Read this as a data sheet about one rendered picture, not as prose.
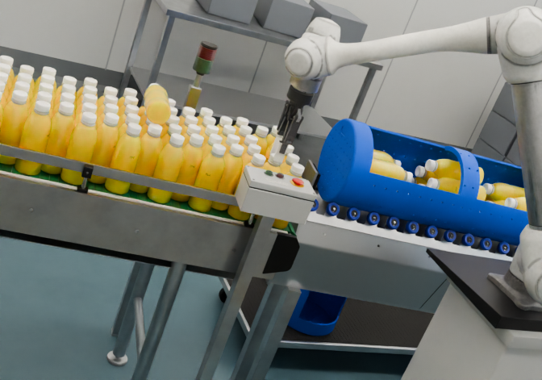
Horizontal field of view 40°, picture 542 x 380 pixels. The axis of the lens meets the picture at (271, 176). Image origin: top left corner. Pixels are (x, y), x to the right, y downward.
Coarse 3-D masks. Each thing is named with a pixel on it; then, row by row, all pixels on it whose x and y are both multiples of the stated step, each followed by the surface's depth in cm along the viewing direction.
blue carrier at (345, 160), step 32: (352, 128) 238; (320, 160) 258; (352, 160) 233; (416, 160) 268; (480, 160) 268; (320, 192) 251; (352, 192) 237; (384, 192) 239; (416, 192) 241; (448, 192) 244; (448, 224) 253; (480, 224) 253; (512, 224) 255
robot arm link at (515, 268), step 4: (516, 252) 214; (516, 256) 213; (520, 256) 207; (512, 260) 216; (516, 260) 212; (520, 260) 207; (512, 264) 214; (516, 264) 212; (520, 264) 207; (512, 268) 213; (516, 268) 211; (520, 268) 208; (512, 272) 213; (516, 272) 211; (520, 272) 210; (516, 276) 211; (520, 276) 210; (520, 280) 210
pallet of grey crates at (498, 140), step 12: (504, 84) 627; (504, 96) 625; (492, 108) 635; (504, 108) 623; (492, 120) 633; (504, 120) 620; (492, 132) 631; (504, 132) 618; (516, 132) 607; (480, 144) 642; (492, 144) 628; (504, 144) 616; (516, 144) 605; (492, 156) 627; (504, 156) 616; (516, 156) 603
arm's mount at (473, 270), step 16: (432, 256) 224; (448, 256) 227; (464, 256) 232; (448, 272) 217; (464, 272) 218; (480, 272) 223; (496, 272) 227; (464, 288) 210; (480, 288) 210; (496, 288) 214; (480, 304) 204; (496, 304) 203; (512, 304) 207; (496, 320) 197; (512, 320) 198; (528, 320) 201
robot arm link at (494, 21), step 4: (492, 16) 198; (496, 16) 197; (500, 16) 196; (492, 20) 196; (496, 20) 196; (492, 24) 196; (496, 24) 195; (492, 28) 195; (496, 28) 195; (492, 32) 195; (492, 36) 196; (492, 40) 196; (492, 44) 197; (496, 44) 196; (492, 48) 197; (496, 48) 197; (492, 52) 199; (496, 52) 199
